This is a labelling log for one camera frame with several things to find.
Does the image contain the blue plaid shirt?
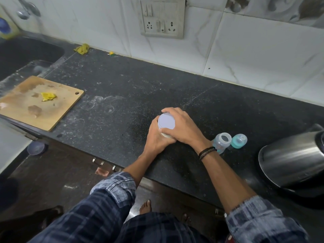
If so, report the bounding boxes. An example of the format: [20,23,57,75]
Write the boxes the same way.
[28,171,309,243]

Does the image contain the person's left hand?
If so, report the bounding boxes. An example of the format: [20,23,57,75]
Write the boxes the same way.
[142,115,178,159]

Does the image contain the clear blue round lid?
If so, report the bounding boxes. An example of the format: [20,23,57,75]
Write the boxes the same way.
[27,141,46,156]

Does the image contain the clear baby bottle teal print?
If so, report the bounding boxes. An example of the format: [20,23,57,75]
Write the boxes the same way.
[211,132,232,155]

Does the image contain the person's right forearm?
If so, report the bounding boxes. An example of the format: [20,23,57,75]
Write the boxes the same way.
[200,150,258,214]

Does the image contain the teal baby bottle cap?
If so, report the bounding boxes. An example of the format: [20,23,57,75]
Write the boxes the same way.
[231,134,248,150]

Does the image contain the person's right hand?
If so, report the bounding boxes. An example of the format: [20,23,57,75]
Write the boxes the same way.
[161,106,214,157]

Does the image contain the white appliance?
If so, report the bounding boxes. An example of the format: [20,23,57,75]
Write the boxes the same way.
[0,118,33,175]

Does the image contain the yellow peel scrap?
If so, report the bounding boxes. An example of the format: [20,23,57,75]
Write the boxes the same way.
[40,92,57,102]

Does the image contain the crumpled yellow cloth scrap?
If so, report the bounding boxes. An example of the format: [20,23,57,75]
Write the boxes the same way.
[74,43,90,55]

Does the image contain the black wrist bands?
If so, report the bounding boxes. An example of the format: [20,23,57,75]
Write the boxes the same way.
[198,146,217,161]

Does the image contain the black kitchen sink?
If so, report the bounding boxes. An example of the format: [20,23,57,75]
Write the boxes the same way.
[0,35,65,83]

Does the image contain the lavender round jar lid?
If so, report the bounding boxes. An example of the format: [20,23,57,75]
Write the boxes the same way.
[157,112,176,130]

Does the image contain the person's left foot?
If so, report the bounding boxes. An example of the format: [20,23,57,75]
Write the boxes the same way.
[139,199,152,215]

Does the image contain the metal wall tap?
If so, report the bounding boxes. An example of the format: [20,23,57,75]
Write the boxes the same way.
[15,0,42,20]

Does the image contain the steel black electric kettle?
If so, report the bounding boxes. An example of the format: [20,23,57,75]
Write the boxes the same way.
[258,123,324,198]

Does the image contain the person's left forearm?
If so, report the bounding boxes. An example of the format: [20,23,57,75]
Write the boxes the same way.
[123,153,159,188]

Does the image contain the grey wall switch socket plate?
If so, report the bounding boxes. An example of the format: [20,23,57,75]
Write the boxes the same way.
[138,0,186,39]

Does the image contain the wooden cutting board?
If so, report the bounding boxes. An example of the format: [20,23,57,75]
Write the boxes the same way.
[0,75,85,132]

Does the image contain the yellow blue soap bottle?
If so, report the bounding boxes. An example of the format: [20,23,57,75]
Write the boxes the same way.
[0,7,21,40]

